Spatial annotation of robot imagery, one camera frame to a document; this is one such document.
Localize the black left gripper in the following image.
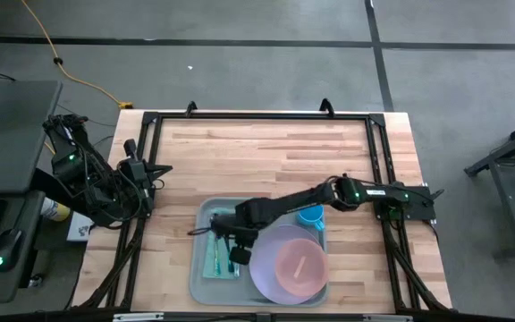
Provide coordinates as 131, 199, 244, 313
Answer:
118, 138, 173, 191

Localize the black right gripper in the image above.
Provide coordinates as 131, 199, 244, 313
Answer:
211, 200, 263, 267

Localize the iridescent purple fork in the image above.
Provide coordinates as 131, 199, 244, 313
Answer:
213, 232, 222, 276

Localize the teal cloth napkin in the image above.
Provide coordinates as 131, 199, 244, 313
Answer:
202, 206, 241, 281

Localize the lavender plastic plate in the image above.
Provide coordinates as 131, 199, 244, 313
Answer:
249, 224, 330, 307

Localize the blue plastic cup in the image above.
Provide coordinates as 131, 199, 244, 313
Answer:
295, 204, 326, 232

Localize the pink plastic bowl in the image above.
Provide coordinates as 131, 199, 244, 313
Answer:
274, 237, 331, 298

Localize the grey plastic tray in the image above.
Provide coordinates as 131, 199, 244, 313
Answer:
189, 197, 330, 309

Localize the white printed box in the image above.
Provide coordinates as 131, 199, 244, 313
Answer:
66, 210, 96, 242

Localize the white and yellow bottle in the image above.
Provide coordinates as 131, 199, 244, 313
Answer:
40, 196, 72, 223

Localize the dark grey desk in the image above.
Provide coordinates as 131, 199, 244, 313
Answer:
0, 79, 64, 305

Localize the black computer mouse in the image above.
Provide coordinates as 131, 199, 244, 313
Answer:
0, 227, 24, 273

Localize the black metal table frame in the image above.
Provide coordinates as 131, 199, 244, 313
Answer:
67, 109, 453, 314

